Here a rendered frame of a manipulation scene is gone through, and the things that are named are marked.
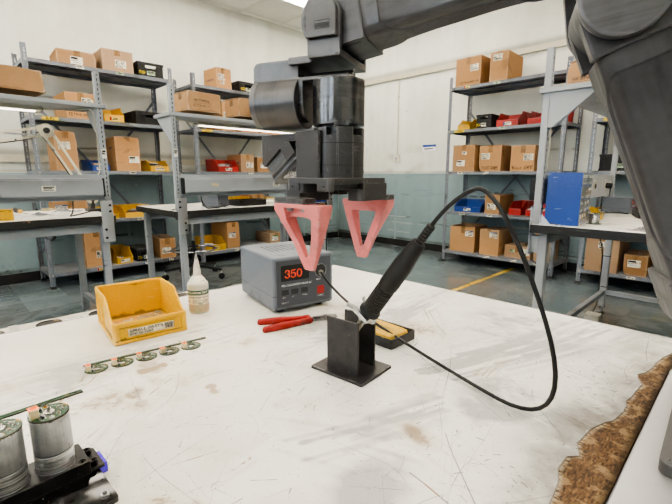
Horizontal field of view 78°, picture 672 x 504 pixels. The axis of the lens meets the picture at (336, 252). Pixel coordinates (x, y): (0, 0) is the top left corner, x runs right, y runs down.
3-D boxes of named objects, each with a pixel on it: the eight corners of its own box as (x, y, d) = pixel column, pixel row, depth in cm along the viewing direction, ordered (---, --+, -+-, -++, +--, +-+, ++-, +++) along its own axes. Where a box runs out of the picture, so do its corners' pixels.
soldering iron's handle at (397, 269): (369, 322, 45) (434, 234, 39) (355, 306, 46) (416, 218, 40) (382, 317, 47) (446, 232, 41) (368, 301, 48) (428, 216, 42)
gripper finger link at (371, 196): (316, 259, 51) (315, 182, 49) (351, 251, 56) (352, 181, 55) (360, 267, 47) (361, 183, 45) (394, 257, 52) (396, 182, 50)
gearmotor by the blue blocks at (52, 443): (81, 474, 30) (73, 410, 30) (41, 492, 29) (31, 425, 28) (71, 458, 32) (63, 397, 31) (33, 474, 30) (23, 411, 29)
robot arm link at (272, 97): (240, 126, 46) (235, 8, 43) (280, 133, 53) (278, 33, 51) (336, 121, 41) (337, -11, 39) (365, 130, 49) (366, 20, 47)
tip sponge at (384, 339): (415, 338, 59) (415, 328, 58) (391, 350, 55) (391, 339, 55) (374, 325, 64) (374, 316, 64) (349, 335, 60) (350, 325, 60)
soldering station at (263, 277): (333, 304, 74) (333, 251, 73) (274, 316, 68) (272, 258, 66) (294, 285, 87) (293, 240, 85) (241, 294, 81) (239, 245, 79)
